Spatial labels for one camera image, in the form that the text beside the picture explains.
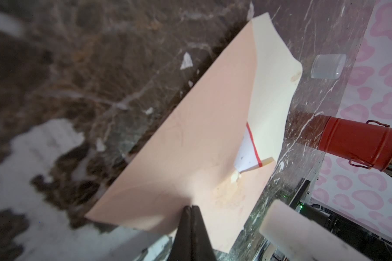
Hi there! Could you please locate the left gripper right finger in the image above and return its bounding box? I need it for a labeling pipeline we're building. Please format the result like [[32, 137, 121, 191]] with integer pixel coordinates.
[[191, 206, 217, 261]]

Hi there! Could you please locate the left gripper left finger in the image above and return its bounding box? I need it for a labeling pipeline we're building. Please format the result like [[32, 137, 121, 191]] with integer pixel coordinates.
[[167, 206, 192, 261]]

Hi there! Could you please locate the peach envelope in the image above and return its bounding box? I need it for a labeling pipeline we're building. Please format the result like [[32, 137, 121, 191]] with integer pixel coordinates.
[[86, 13, 303, 253]]

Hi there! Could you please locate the pink red-bordered letter paper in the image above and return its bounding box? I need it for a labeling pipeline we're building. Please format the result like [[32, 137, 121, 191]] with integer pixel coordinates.
[[234, 123, 263, 173]]

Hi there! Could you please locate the clear glue stick cap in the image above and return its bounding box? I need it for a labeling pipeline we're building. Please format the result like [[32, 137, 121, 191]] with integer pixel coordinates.
[[310, 54, 347, 80]]

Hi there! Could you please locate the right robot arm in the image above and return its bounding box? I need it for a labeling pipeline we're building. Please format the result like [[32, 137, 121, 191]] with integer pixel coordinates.
[[259, 200, 370, 261]]

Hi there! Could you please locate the red pencil cup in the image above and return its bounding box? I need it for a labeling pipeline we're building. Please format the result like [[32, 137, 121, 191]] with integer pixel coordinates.
[[318, 117, 392, 178]]

